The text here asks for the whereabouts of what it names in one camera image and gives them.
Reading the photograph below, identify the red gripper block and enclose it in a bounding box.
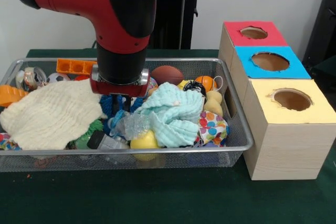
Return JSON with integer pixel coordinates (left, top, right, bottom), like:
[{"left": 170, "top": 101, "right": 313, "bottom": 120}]
[{"left": 90, "top": 78, "right": 150, "bottom": 116}]

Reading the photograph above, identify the blue spiky toy with face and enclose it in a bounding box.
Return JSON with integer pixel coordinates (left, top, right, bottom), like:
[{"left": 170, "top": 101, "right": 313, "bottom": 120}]
[{"left": 99, "top": 94, "right": 148, "bottom": 120}]

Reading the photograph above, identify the cream ribbed cloth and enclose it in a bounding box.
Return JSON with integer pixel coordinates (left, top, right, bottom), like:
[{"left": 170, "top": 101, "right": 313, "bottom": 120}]
[{"left": 0, "top": 78, "right": 108, "bottom": 151}]

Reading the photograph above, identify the shallow clear mesh bin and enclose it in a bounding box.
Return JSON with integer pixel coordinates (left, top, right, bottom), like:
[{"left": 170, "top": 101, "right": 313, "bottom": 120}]
[{"left": 0, "top": 57, "right": 255, "bottom": 174}]

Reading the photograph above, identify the wooden box with three holes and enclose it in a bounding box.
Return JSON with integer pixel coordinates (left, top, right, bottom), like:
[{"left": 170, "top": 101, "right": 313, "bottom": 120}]
[{"left": 217, "top": 20, "right": 336, "bottom": 182}]

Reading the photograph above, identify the plain yellow ball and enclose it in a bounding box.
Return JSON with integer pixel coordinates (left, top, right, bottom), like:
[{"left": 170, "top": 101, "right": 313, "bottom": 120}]
[{"left": 130, "top": 130, "right": 161, "bottom": 162}]

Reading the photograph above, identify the mint ribbed cloth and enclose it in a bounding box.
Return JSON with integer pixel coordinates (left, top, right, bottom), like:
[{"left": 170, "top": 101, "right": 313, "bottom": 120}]
[{"left": 135, "top": 82, "right": 205, "bottom": 148}]

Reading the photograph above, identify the small brown football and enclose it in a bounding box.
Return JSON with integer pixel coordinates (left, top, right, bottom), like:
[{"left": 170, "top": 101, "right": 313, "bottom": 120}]
[{"left": 151, "top": 65, "right": 184, "bottom": 86}]

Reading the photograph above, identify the long orange block with holes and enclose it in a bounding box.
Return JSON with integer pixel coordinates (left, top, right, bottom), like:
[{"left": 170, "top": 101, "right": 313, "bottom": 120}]
[{"left": 56, "top": 58, "right": 98, "bottom": 75}]

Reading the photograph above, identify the small soccer ball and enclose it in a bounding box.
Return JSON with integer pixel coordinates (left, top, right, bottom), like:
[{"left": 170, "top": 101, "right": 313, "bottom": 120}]
[{"left": 46, "top": 72, "right": 71, "bottom": 84}]

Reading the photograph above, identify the small orange basketball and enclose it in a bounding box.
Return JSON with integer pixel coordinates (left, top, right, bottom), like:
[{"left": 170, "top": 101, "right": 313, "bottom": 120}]
[{"left": 194, "top": 76, "right": 218, "bottom": 92}]

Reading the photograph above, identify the polka dot paper wad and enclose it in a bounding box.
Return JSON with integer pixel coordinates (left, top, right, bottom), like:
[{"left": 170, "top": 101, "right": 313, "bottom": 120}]
[{"left": 198, "top": 110, "right": 229, "bottom": 147}]

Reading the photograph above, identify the orange plastic toy piece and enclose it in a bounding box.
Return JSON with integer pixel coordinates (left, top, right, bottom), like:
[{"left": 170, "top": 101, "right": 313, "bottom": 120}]
[{"left": 0, "top": 84, "right": 29, "bottom": 108}]

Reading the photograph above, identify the black upright panel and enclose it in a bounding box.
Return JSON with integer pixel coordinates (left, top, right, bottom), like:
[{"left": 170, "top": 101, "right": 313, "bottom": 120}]
[{"left": 301, "top": 0, "right": 336, "bottom": 65}]

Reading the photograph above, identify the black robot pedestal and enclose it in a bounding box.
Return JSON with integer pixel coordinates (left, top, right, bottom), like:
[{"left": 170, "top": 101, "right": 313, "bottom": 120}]
[{"left": 152, "top": 0, "right": 212, "bottom": 50}]

